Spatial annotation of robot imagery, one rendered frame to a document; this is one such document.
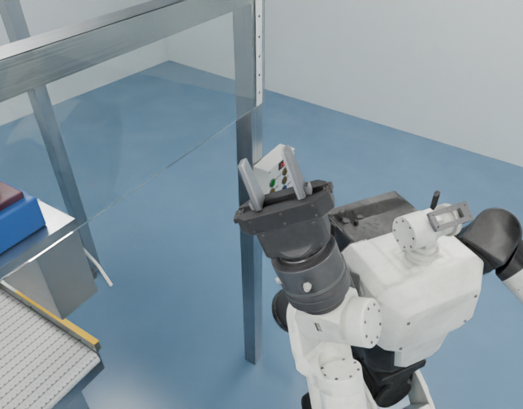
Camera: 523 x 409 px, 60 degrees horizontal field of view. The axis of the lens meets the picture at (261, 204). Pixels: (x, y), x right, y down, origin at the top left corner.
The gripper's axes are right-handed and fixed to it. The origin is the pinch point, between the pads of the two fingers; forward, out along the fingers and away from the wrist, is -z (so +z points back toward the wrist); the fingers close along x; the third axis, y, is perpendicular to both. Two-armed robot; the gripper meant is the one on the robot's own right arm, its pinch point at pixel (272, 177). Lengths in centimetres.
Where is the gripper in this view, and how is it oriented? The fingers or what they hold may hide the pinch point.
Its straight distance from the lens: 53.3
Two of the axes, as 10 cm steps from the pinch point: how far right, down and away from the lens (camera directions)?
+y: -1.3, 5.0, -8.6
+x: 9.2, -2.6, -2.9
